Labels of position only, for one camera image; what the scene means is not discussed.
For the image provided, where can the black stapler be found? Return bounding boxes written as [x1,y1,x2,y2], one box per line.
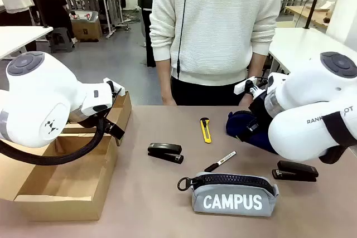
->
[147,142,185,164]
[271,160,320,182]

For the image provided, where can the navy CAMPUS pencil pouch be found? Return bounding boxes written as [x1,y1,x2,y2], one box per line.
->
[225,110,279,155]

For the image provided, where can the open cardboard box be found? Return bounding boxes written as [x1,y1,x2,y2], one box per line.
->
[0,122,119,222]

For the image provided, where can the white knit sweater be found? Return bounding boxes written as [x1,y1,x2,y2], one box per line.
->
[149,0,284,87]

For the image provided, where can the black corrugated cable hose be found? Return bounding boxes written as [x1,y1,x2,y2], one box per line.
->
[0,115,112,166]

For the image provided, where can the large white table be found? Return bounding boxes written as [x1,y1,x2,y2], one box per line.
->
[267,27,357,75]

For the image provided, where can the person in dark tracksuit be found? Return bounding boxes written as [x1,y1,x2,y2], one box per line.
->
[119,0,157,69]

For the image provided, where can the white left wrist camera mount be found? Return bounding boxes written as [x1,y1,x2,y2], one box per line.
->
[103,77,124,97]

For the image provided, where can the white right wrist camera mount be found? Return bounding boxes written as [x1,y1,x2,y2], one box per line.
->
[233,76,259,96]

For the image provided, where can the person's right hand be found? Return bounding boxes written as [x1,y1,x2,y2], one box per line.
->
[161,93,177,107]

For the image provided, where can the black trousers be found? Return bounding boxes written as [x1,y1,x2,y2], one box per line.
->
[170,75,252,107]

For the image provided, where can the grey CAMPUS pencil case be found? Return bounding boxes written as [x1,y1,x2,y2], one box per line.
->
[177,171,280,218]

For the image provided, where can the person in black clothes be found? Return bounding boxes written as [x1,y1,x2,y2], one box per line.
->
[30,0,76,45]

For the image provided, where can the black marker pen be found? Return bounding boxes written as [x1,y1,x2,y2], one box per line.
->
[204,150,237,173]

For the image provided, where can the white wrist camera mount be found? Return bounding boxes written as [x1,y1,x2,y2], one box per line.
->
[233,76,259,96]
[103,77,124,97]

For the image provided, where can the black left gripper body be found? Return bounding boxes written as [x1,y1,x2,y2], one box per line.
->
[103,114,126,140]

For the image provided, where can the person's right forearm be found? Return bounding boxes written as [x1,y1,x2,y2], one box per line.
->
[156,59,172,98]

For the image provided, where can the yellow utility knife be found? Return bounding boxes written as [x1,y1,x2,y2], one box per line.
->
[199,117,213,144]

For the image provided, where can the wooden table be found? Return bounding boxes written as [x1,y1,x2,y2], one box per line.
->
[283,4,333,28]

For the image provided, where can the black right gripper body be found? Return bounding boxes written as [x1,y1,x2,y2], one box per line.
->
[247,90,271,129]

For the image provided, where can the person's left forearm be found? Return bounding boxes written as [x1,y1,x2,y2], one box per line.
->
[247,51,269,82]

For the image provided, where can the hanging black cable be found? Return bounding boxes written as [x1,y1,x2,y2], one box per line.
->
[176,0,191,80]

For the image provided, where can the person's left hand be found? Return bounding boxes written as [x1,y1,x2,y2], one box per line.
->
[239,93,252,107]

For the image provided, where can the white side table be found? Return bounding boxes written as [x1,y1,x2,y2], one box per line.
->
[0,25,54,61]

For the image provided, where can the grey step stool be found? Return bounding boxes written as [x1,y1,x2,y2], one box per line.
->
[47,27,75,54]

